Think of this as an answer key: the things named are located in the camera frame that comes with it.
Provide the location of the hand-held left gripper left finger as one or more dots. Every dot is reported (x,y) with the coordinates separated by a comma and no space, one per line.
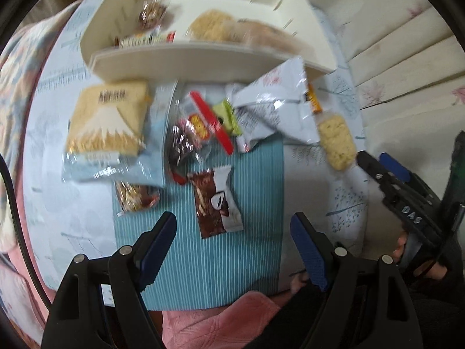
(156,258)

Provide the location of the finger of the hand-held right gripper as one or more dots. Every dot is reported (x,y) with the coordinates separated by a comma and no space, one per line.
(396,167)
(374,171)

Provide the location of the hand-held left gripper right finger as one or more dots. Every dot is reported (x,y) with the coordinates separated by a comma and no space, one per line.
(310,254)

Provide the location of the clear rice cracker packet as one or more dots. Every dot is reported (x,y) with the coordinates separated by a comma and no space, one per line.
(338,141)

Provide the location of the small brown candy packet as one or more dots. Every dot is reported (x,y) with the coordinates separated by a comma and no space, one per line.
(136,194)

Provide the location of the brown white snack packet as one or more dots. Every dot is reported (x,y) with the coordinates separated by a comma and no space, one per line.
(214,203)

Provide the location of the orange oat bar packet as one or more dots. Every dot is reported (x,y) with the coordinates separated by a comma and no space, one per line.
(314,101)

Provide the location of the dark red snack packet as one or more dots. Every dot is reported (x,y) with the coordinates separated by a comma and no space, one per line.
(185,141)

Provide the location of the silver foil snack bag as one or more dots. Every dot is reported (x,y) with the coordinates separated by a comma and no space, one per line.
(276,98)

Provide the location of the mountain print bread packet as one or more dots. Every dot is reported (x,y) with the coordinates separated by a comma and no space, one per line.
(109,123)

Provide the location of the green snack packet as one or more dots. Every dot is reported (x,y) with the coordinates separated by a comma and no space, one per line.
(225,116)

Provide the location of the yellow pastry packet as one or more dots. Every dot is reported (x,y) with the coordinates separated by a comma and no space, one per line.
(269,38)

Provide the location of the white plastic storage box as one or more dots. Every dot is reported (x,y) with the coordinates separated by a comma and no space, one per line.
(203,56)

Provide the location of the red white oat bar packet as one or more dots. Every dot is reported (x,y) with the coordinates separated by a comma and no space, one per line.
(145,40)

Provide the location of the clear puffed rice packet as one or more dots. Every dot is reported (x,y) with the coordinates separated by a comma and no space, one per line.
(210,25)

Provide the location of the clear nut packet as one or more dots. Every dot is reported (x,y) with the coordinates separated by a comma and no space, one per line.
(152,11)

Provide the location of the person's right hand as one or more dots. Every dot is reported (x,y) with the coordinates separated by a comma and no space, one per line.
(401,245)

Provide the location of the black garment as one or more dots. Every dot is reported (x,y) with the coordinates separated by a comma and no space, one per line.
(290,320)

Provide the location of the pink fleece cloth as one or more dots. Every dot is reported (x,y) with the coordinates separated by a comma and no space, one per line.
(218,323)

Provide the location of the leaf print curtain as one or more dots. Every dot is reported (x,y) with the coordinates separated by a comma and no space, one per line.
(399,43)

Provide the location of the pink bedsheet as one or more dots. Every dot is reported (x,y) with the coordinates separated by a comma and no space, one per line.
(21,298)

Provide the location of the floral blanket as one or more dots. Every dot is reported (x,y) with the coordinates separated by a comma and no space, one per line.
(21,80)

